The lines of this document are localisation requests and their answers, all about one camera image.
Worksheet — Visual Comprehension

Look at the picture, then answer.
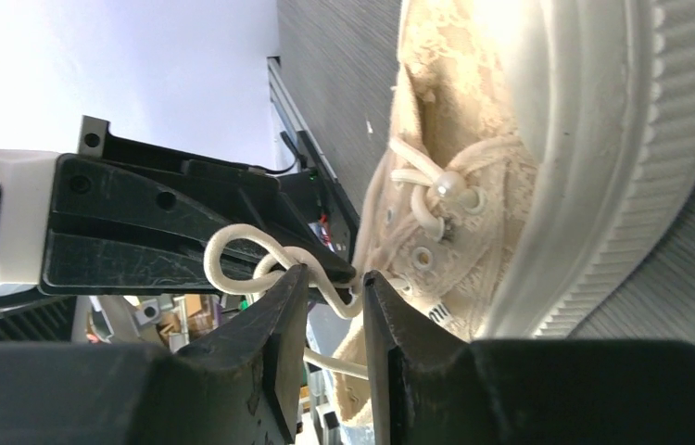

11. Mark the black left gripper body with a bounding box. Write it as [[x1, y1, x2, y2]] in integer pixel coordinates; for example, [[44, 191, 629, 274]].
[[0, 117, 270, 298]]

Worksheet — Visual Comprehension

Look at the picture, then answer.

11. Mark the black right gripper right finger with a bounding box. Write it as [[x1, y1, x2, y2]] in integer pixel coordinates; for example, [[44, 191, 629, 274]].
[[363, 272, 695, 444]]

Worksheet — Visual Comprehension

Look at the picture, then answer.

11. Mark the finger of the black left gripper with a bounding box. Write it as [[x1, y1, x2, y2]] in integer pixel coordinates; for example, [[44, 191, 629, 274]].
[[39, 155, 355, 296]]

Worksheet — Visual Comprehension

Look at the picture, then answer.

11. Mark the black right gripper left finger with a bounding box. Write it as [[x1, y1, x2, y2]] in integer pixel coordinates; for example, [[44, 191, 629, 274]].
[[0, 264, 309, 444]]

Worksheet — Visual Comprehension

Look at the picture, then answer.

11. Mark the beige sneaker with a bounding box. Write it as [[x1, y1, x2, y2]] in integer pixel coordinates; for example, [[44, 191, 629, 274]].
[[202, 0, 695, 431]]

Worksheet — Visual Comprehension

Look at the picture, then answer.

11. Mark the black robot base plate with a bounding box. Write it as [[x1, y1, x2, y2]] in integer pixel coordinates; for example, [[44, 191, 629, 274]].
[[278, 130, 359, 260]]

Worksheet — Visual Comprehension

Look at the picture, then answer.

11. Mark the aluminium front rail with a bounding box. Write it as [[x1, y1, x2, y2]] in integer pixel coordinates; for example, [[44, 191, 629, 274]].
[[267, 57, 337, 181]]

